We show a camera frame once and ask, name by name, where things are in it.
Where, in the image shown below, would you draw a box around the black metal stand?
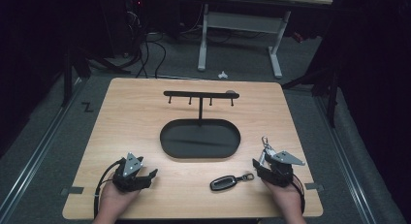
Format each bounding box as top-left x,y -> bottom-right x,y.
280,53 -> 341,129
60,44 -> 132,109

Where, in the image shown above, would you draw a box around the black floor cables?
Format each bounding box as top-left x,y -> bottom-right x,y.
124,10 -> 169,80

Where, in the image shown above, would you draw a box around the silver metal carabiner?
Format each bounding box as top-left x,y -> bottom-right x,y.
260,135 -> 277,165

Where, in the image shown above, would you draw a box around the black car key fob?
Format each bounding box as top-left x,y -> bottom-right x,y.
209,172 -> 256,192

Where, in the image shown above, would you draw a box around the black key rack with tray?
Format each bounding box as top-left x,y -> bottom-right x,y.
159,89 -> 242,160

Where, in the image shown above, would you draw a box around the metal floor rail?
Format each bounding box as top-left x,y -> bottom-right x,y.
313,94 -> 378,224
0,80 -> 85,220

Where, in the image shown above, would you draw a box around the grey tape strip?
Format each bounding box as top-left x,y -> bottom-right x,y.
304,182 -> 325,192
60,185 -> 85,197

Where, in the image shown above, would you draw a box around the white metal-framed desk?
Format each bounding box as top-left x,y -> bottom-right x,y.
196,0 -> 333,80

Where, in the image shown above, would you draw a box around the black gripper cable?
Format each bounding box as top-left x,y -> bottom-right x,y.
93,157 -> 127,219
291,180 -> 306,215

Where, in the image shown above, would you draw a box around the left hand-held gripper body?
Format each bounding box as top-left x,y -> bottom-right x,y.
111,151 -> 153,193

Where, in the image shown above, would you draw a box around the person's right hand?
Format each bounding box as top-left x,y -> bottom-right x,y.
262,179 -> 305,219

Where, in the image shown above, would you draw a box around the person's left hand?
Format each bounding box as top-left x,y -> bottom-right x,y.
97,178 -> 142,220

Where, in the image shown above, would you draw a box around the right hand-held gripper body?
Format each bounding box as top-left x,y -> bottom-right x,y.
262,149 -> 306,188

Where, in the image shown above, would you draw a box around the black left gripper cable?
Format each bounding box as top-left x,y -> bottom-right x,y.
93,157 -> 127,219

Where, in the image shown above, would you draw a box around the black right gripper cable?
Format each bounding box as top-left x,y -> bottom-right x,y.
291,180 -> 306,215

